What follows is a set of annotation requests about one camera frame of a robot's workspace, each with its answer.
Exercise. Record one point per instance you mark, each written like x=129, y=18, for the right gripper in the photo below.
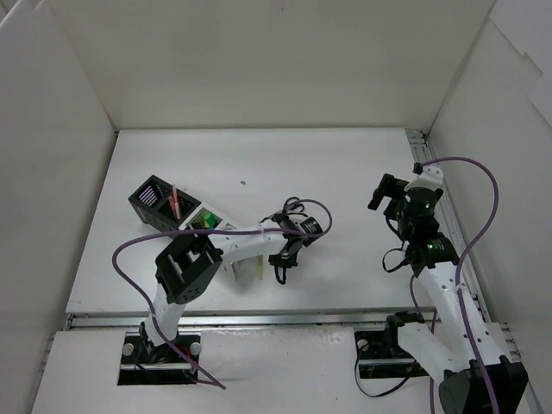
x=385, y=191

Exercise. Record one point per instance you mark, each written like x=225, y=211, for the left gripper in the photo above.
x=284, y=260

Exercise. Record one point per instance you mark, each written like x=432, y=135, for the orange brown pen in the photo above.
x=175, y=203

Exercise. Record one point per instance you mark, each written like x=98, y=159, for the green highlighter marker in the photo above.
x=210, y=218

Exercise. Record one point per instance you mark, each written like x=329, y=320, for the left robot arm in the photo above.
x=189, y=263

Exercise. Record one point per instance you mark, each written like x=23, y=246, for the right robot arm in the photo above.
x=470, y=370

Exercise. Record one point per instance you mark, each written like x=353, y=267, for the yellow pen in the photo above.
x=260, y=267

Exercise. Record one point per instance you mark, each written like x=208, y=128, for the white slotted desk organizer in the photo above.
x=239, y=270

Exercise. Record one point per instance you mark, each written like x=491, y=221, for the black handled scissors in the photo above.
x=293, y=205

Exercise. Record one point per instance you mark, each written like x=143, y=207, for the aluminium rail right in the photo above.
x=445, y=213

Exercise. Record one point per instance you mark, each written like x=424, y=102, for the aluminium rail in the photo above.
x=240, y=319
x=445, y=213

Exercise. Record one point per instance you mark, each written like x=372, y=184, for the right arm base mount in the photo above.
x=377, y=358

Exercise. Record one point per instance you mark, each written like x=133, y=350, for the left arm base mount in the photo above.
x=141, y=365

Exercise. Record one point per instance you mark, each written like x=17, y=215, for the aluminium rail front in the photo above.
x=240, y=319

